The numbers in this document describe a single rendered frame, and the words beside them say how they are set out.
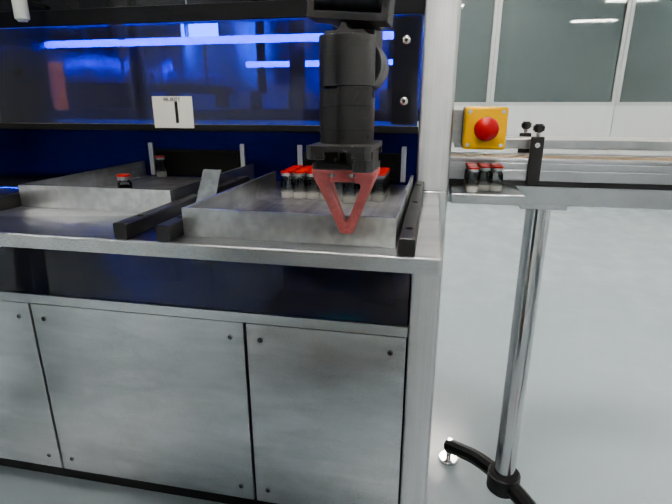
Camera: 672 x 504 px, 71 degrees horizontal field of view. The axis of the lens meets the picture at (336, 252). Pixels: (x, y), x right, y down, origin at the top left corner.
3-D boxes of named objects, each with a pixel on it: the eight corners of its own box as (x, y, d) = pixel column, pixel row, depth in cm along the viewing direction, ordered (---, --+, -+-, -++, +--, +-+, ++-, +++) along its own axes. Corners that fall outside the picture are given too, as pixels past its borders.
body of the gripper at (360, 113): (382, 156, 55) (384, 88, 53) (370, 166, 46) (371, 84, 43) (327, 155, 56) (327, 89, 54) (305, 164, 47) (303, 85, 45)
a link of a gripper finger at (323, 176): (381, 224, 57) (383, 145, 54) (374, 240, 51) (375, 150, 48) (326, 222, 59) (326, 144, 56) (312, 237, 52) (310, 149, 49)
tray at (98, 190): (145, 176, 107) (143, 160, 106) (254, 179, 102) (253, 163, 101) (22, 206, 75) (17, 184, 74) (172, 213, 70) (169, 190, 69)
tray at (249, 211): (274, 189, 90) (273, 171, 89) (412, 194, 85) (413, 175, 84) (184, 235, 59) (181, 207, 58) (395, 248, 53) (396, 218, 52)
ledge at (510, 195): (448, 190, 101) (449, 181, 100) (512, 192, 98) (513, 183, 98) (450, 203, 88) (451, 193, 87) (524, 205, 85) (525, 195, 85)
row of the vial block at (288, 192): (283, 196, 83) (282, 169, 82) (385, 200, 79) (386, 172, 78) (279, 198, 81) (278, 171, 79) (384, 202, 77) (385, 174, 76)
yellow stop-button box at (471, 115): (460, 146, 90) (463, 106, 88) (499, 146, 89) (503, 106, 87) (462, 149, 83) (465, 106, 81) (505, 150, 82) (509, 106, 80)
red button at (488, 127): (472, 139, 84) (474, 116, 83) (495, 140, 83) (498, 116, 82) (473, 141, 80) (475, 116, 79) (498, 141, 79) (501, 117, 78)
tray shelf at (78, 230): (126, 183, 109) (125, 175, 108) (438, 194, 95) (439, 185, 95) (-92, 240, 64) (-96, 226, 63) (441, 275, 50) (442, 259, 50)
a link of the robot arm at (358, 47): (311, 21, 45) (370, 18, 44) (330, 32, 52) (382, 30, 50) (312, 97, 47) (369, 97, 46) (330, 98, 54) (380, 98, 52)
